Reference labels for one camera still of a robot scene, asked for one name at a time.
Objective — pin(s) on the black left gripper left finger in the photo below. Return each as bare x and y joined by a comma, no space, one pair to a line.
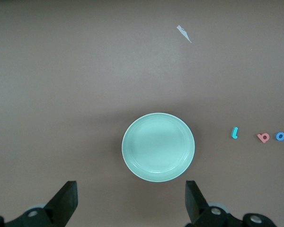
64,201

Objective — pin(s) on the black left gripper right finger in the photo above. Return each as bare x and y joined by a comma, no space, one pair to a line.
194,201

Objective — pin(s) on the teal letter l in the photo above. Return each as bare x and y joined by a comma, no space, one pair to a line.
234,133

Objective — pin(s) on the pink letter b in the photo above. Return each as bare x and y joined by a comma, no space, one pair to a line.
260,137

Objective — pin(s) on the blue letter o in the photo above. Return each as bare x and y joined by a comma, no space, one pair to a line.
277,136

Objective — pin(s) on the green plate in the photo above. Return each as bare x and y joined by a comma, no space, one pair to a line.
158,146

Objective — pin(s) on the brown table cover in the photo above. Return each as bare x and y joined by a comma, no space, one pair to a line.
61,71

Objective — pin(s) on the white paper scrap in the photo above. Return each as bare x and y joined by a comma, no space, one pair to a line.
182,30

